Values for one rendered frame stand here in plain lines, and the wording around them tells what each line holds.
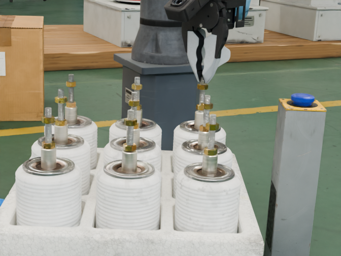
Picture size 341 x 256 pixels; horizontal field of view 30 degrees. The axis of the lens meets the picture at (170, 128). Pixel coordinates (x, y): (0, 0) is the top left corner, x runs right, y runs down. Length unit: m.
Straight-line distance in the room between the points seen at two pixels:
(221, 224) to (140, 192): 0.13
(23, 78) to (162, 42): 0.69
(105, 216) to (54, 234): 0.08
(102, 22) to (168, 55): 1.79
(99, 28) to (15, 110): 1.31
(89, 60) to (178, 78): 1.45
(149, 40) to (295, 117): 0.51
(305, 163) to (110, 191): 0.38
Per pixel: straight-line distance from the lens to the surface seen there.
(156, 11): 1.49
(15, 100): 2.08
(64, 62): 2.88
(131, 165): 0.93
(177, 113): 1.51
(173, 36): 1.49
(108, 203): 0.92
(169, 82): 1.48
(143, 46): 1.50
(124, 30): 3.04
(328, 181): 1.70
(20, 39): 2.04
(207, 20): 1.11
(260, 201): 1.52
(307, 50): 3.51
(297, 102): 1.12
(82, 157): 1.04
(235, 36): 3.32
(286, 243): 1.19
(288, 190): 1.14
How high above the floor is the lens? 0.58
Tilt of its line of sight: 16 degrees down
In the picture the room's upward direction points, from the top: 3 degrees clockwise
